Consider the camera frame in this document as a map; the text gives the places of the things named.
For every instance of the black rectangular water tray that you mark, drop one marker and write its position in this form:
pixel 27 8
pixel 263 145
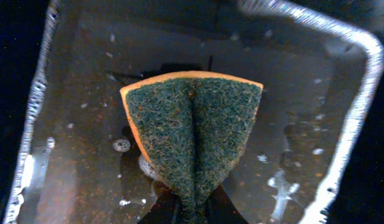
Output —
pixel 78 162

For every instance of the yellow green scrub sponge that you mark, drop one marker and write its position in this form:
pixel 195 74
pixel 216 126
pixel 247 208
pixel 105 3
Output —
pixel 192 127

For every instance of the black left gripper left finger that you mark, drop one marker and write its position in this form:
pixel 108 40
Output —
pixel 166 210

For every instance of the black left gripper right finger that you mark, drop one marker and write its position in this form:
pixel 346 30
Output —
pixel 221 210

